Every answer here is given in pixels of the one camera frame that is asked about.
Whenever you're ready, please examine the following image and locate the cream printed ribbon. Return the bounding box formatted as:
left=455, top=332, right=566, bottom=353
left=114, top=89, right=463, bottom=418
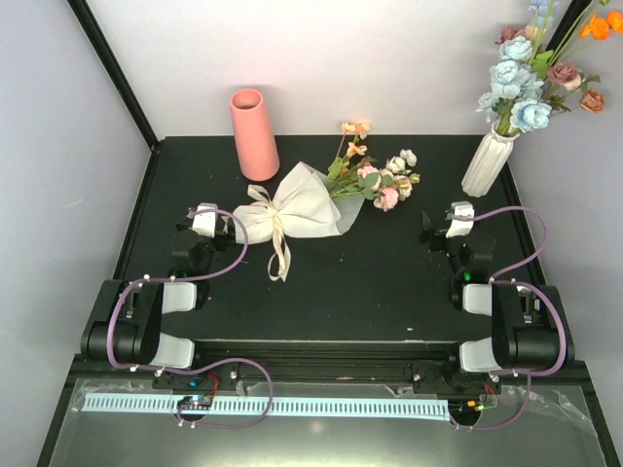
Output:
left=247, top=185, right=292, bottom=282

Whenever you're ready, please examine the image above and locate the white flower bouquet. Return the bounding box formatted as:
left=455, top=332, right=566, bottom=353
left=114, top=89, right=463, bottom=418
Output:
left=234, top=122, right=421, bottom=243

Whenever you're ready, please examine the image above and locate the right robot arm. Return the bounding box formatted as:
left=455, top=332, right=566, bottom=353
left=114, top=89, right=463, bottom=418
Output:
left=421, top=201, right=574, bottom=392

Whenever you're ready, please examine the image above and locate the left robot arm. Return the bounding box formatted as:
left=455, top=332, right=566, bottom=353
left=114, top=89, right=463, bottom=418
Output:
left=112, top=219, right=235, bottom=388

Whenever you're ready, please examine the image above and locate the white ribbed vase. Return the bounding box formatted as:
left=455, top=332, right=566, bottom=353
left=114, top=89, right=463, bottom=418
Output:
left=461, top=125, right=519, bottom=198

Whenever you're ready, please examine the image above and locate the pink cylindrical vase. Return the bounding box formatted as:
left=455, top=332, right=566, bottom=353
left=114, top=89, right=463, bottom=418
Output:
left=230, top=89, right=280, bottom=182

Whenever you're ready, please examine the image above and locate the left circuit board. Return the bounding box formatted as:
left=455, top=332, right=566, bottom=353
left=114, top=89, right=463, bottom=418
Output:
left=176, top=395, right=212, bottom=413

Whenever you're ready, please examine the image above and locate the circuit board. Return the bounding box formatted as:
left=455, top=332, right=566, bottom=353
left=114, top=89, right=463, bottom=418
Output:
left=448, top=399, right=499, bottom=413
left=176, top=395, right=212, bottom=413

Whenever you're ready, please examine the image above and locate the right circuit board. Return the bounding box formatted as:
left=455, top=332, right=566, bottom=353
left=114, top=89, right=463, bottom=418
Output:
left=448, top=399, right=499, bottom=413

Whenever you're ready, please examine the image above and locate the blue and pink flower arrangement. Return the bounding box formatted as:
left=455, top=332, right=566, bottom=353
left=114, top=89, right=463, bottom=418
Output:
left=476, top=1, right=622, bottom=141

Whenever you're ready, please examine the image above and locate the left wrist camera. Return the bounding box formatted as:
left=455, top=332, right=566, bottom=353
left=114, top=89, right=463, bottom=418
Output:
left=191, top=202, right=218, bottom=237

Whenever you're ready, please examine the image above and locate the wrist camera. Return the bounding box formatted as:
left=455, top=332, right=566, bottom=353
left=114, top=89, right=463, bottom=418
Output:
left=191, top=202, right=218, bottom=237
left=445, top=201, right=475, bottom=238

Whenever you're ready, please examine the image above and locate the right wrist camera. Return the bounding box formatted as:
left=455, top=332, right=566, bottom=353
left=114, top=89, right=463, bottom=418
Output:
left=445, top=201, right=475, bottom=238

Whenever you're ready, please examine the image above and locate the black aluminium rail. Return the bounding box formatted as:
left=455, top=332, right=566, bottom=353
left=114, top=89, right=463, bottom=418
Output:
left=194, top=340, right=459, bottom=375

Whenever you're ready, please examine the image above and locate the white slotted cable duct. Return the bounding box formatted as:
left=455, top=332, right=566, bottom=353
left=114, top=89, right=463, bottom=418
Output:
left=82, top=393, right=450, bottom=421

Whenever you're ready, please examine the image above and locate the left black frame post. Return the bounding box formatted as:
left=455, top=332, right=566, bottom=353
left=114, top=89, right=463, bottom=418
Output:
left=67, top=0, right=160, bottom=151

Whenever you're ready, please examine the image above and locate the black frame post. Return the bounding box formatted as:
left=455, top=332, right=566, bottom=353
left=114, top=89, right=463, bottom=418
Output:
left=546, top=0, right=593, bottom=51
left=67, top=0, right=160, bottom=151

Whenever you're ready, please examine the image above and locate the right black frame post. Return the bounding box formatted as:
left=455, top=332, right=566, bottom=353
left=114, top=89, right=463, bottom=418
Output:
left=546, top=0, right=593, bottom=51

